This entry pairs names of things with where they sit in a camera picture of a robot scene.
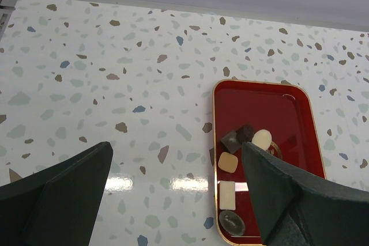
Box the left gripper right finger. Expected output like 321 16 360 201
242 142 368 245

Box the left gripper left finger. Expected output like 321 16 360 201
1 142 113 245

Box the dark oval chocolate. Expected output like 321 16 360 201
219 210 246 236

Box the white rectangular chocolate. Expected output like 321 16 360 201
219 181 236 211

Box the white oval chocolate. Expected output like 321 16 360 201
251 129 272 150

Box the tan square chocolate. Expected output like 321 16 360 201
217 152 238 173

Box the dark round chocolate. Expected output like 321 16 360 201
236 124 255 144

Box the dark brown square chocolate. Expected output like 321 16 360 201
220 130 242 154

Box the red rectangular tray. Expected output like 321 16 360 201
212 80 326 245

